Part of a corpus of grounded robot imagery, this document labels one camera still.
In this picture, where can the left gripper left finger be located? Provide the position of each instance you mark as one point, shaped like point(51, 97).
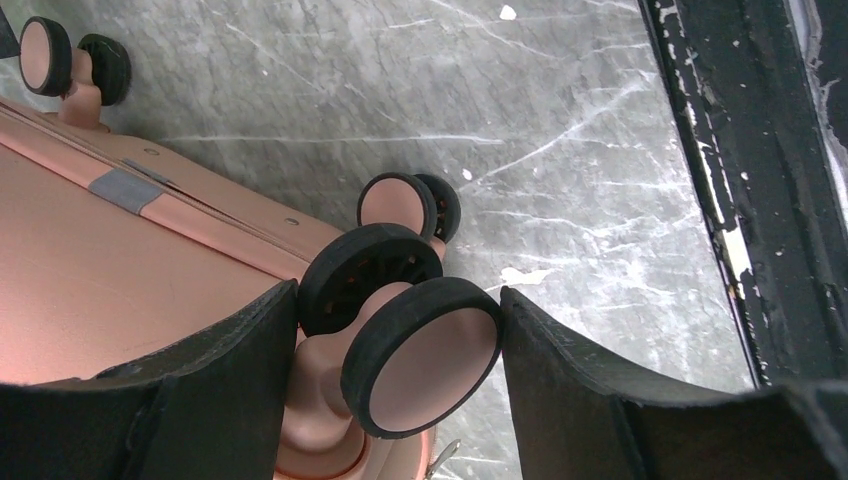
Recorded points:
point(209, 406)

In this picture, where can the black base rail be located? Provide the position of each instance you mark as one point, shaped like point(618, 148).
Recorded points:
point(738, 87)

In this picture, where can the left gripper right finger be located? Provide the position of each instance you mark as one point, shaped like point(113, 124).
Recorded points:
point(582, 411)

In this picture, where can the pink hard-shell suitcase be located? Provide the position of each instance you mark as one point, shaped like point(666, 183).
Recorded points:
point(114, 247)

